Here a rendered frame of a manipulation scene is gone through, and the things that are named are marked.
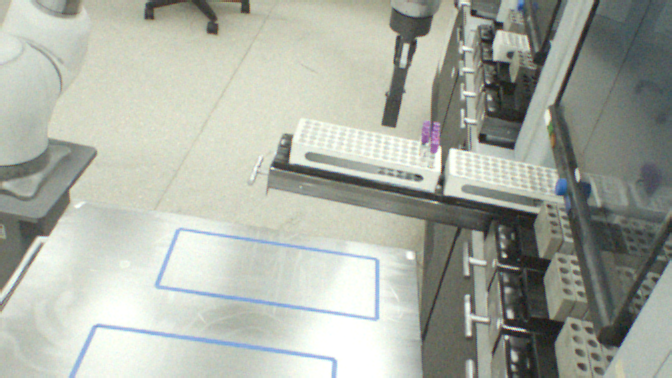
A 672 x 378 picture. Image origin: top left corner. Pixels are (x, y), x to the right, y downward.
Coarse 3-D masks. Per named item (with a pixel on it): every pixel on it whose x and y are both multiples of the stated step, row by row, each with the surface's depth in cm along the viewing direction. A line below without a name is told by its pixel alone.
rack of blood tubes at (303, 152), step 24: (312, 120) 144; (312, 144) 138; (336, 144) 139; (360, 144) 141; (384, 144) 142; (408, 144) 143; (336, 168) 139; (360, 168) 143; (384, 168) 142; (408, 168) 136
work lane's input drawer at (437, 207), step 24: (288, 144) 144; (264, 168) 147; (288, 168) 139; (312, 168) 139; (312, 192) 140; (336, 192) 140; (360, 192) 139; (384, 192) 138; (408, 192) 139; (432, 192) 138; (408, 216) 141; (432, 216) 140; (456, 216) 139; (480, 216) 138; (504, 216) 138; (528, 216) 138
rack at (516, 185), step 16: (448, 160) 142; (464, 160) 141; (480, 160) 142; (496, 160) 143; (448, 176) 137; (464, 176) 136; (480, 176) 137; (496, 176) 139; (512, 176) 139; (528, 176) 140; (544, 176) 141; (448, 192) 138; (464, 192) 142; (480, 192) 143; (496, 192) 144; (512, 192) 136; (528, 192) 136; (544, 192) 137; (528, 208) 138
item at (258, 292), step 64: (64, 256) 108; (128, 256) 110; (192, 256) 113; (256, 256) 115; (320, 256) 117; (384, 256) 120; (0, 320) 97; (64, 320) 98; (128, 320) 100; (192, 320) 102; (256, 320) 104; (320, 320) 106; (384, 320) 108
